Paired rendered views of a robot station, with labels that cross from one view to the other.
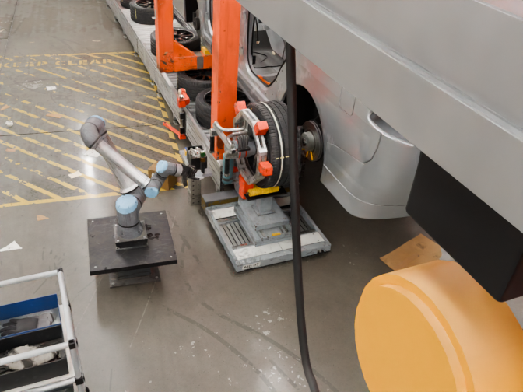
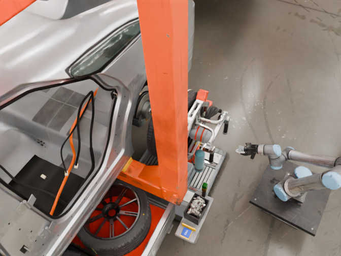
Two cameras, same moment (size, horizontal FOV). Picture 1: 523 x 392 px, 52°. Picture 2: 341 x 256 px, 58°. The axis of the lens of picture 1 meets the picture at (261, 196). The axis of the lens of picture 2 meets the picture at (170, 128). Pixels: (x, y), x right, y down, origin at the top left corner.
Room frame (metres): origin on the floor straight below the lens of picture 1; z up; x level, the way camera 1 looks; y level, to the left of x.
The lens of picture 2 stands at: (4.63, 1.36, 2.95)
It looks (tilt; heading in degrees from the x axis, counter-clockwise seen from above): 51 degrees down; 235
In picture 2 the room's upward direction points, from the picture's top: 4 degrees counter-clockwise
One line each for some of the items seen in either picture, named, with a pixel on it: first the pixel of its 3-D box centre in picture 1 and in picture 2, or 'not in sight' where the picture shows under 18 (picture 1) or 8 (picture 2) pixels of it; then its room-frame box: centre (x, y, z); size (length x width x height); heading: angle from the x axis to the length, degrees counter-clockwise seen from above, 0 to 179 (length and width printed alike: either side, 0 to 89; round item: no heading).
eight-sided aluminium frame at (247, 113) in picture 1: (248, 147); (193, 130); (3.53, 0.13, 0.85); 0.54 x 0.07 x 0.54; 26
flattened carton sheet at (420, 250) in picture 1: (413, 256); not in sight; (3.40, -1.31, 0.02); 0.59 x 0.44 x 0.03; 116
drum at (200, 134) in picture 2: (240, 148); (201, 133); (3.50, 0.19, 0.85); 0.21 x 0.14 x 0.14; 116
